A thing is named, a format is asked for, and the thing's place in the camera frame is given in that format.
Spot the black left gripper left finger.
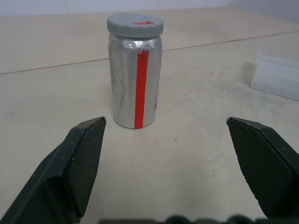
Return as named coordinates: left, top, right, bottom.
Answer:
left=0, top=116, right=107, bottom=224

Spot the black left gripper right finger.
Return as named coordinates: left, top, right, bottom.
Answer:
left=226, top=116, right=299, bottom=221

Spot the silver metal can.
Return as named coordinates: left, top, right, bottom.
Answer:
left=108, top=32, right=163, bottom=129

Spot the grey ribbed screw cap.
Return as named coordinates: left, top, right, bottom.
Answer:
left=107, top=13, right=164, bottom=38

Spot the clear plastic tray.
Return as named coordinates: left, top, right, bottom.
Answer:
left=249, top=45, right=299, bottom=101

